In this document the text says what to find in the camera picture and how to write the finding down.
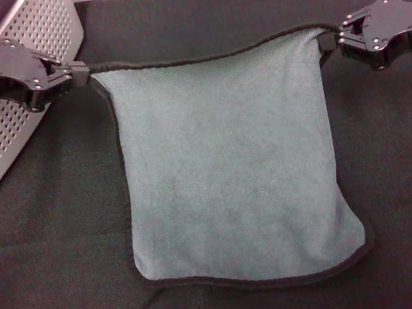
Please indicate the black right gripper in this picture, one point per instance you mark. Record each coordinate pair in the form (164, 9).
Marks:
(401, 25)

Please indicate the grey towel with black trim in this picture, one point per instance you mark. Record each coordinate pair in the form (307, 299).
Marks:
(230, 158)

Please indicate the black tablecloth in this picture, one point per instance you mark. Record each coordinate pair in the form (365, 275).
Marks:
(389, 172)

